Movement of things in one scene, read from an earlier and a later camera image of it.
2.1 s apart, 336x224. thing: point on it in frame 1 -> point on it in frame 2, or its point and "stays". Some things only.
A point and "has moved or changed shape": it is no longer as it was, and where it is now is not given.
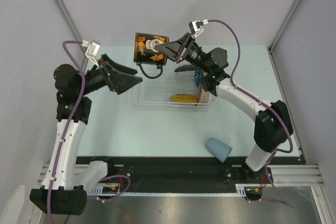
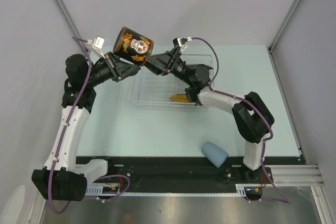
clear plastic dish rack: [152, 85] stays
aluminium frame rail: [295, 175] stays
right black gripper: [178, 50] -> [164, 63]
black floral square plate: [186, 67] stays
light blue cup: [219, 149] has moved or changed shape
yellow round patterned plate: [184, 98] stays
